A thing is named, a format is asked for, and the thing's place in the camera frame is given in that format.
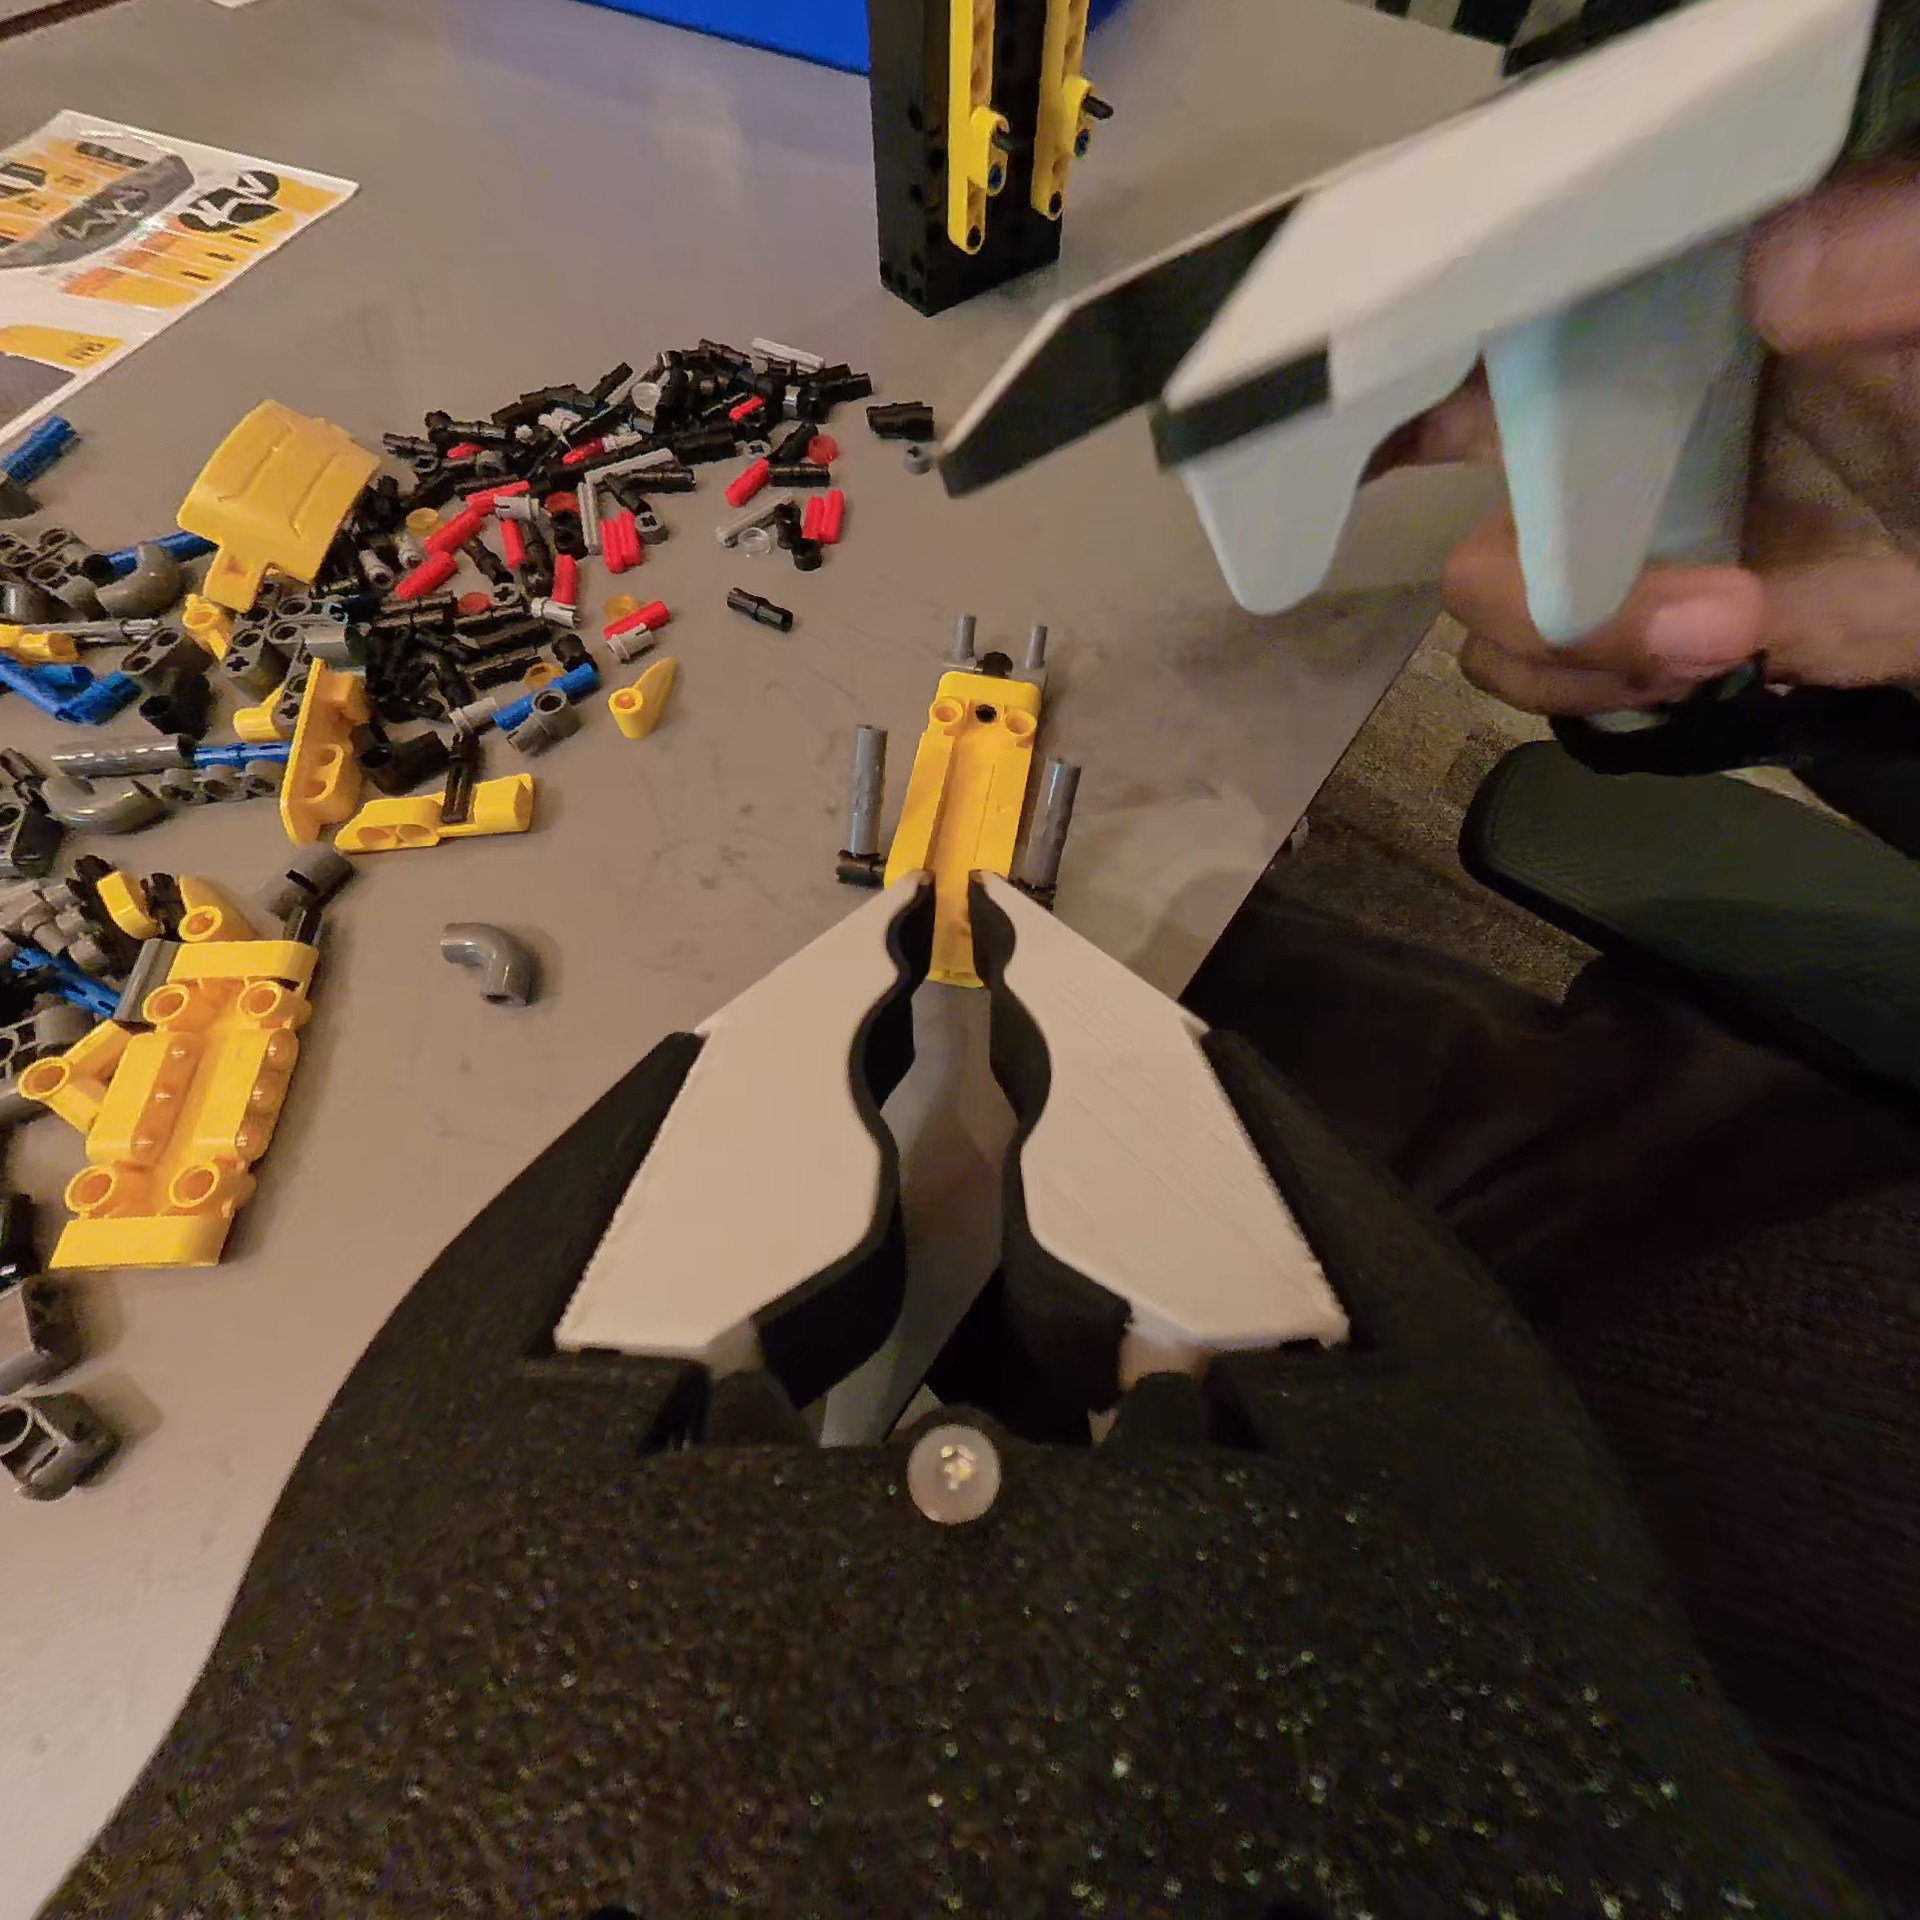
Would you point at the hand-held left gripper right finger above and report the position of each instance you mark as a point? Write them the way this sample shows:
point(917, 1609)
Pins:
point(1186, 1186)

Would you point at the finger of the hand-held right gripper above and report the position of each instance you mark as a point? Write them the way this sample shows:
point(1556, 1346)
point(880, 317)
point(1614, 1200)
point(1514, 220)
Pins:
point(1095, 359)
point(1575, 182)

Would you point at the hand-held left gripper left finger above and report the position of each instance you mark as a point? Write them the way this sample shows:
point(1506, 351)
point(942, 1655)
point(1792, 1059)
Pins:
point(735, 1186)

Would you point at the black toy pin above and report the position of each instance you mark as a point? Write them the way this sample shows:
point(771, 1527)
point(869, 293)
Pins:
point(859, 873)
point(761, 608)

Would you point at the grey toy tube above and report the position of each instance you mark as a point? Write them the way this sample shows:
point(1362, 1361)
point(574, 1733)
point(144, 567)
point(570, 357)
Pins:
point(1054, 824)
point(868, 790)

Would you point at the grey elbow pipe piece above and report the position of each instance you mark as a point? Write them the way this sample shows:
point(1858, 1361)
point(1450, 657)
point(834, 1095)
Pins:
point(495, 959)

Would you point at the person's right hand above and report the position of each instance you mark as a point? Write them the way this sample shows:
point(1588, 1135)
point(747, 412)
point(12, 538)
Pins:
point(1846, 526)

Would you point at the black double toy connector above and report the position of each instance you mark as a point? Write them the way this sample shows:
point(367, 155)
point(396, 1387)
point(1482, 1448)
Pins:
point(901, 416)

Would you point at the black yellow toy brick assembly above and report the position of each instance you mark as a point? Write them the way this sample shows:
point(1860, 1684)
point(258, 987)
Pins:
point(914, 182)

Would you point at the person's dark trousers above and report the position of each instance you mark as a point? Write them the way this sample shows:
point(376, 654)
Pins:
point(1425, 1051)

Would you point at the blue plastic storage bin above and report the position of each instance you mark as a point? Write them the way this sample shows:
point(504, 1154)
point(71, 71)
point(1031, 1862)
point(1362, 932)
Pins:
point(841, 29)

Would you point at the black chair armrest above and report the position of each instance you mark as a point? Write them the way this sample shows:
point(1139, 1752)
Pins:
point(1695, 887)

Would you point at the yellow curved toy panel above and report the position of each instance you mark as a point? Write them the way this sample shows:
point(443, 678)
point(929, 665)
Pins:
point(435, 813)

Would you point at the yellow toy tooth piece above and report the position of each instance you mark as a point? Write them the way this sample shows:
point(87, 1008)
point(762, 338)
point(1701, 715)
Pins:
point(643, 701)

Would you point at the dark grey toy connector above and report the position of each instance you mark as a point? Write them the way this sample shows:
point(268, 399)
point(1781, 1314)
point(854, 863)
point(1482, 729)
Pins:
point(39, 1328)
point(54, 1445)
point(308, 880)

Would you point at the blue toy axle pin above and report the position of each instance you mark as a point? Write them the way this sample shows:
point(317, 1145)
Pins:
point(563, 687)

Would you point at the large yellow toy shell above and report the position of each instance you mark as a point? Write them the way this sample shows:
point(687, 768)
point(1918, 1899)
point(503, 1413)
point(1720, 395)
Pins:
point(182, 1109)

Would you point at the yellow toy brick with holes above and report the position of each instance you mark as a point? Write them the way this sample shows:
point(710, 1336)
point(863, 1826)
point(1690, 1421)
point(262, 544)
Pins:
point(325, 752)

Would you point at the pile of yellow toy bricks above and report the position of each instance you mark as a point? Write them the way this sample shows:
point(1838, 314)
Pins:
point(137, 660)

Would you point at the large yellow toy hood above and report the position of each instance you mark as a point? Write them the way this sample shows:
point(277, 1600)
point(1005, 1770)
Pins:
point(279, 488)

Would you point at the yellow printed sticker sheet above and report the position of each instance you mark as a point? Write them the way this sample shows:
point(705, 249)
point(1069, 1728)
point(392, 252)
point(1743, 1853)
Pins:
point(137, 256)

